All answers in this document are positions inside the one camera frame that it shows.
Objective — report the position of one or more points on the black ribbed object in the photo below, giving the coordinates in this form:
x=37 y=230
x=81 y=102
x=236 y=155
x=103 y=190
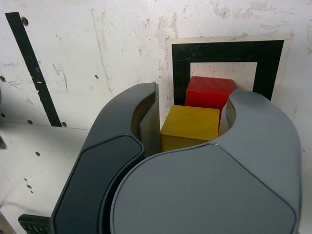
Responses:
x=34 y=223

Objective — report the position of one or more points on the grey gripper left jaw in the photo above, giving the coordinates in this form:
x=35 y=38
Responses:
x=97 y=170

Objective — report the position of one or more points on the black tape square outline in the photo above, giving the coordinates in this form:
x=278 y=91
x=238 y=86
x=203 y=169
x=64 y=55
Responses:
x=180 y=73

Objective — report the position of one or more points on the black tray with grey rim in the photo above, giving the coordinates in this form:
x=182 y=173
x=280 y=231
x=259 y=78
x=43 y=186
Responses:
x=2 y=142

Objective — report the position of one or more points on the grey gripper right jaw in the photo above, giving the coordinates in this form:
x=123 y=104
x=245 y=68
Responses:
x=207 y=190

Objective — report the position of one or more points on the red cube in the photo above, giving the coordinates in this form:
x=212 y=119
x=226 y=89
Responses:
x=207 y=95

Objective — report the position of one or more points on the yellow cube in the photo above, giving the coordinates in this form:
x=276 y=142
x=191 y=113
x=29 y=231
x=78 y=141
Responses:
x=190 y=124

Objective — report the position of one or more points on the black tape strip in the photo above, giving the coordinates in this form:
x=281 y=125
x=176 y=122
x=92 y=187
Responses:
x=36 y=73

